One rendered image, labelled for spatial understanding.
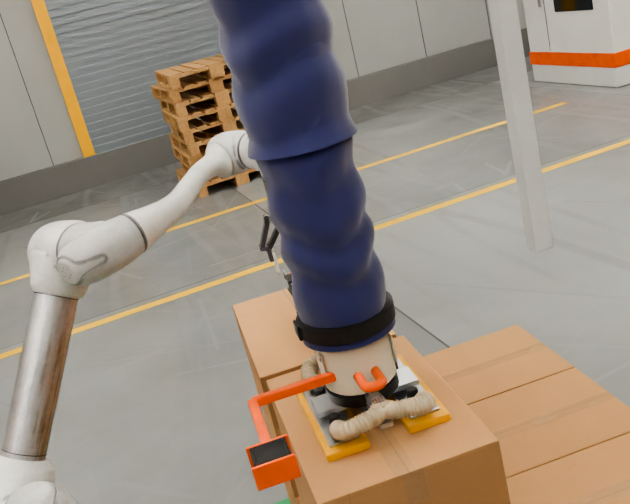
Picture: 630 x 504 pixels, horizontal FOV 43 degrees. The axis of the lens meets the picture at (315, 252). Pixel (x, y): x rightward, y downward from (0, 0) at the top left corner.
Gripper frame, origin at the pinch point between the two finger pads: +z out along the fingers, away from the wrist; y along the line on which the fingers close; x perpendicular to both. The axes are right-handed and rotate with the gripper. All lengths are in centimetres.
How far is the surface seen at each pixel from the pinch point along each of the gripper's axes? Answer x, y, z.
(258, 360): 2.4, -18.8, 25.7
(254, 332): 22.7, -16.6, 25.7
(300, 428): -41, -16, 25
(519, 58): 230, 184, 1
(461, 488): -71, 11, 34
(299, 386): -47, -14, 12
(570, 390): -3, 71, 66
